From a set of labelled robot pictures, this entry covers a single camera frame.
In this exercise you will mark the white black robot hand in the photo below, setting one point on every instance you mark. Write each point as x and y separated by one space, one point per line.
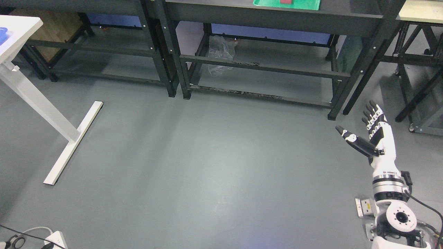
380 148

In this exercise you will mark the black metal shelf rack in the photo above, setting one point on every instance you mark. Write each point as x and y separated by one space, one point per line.
338 42

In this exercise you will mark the green plastic tray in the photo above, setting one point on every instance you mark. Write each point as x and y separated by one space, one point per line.
296 4

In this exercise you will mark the blue plastic tray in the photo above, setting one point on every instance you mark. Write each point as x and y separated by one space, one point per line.
3 34

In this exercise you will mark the clear plastic bag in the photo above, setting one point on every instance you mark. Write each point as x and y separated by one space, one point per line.
222 48

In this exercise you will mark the white power strip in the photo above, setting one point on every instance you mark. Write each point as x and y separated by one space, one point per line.
55 240

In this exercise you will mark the white standing desk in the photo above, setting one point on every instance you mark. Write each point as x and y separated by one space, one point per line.
18 31

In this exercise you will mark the right black frame rack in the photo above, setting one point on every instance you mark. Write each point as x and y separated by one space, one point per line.
418 56

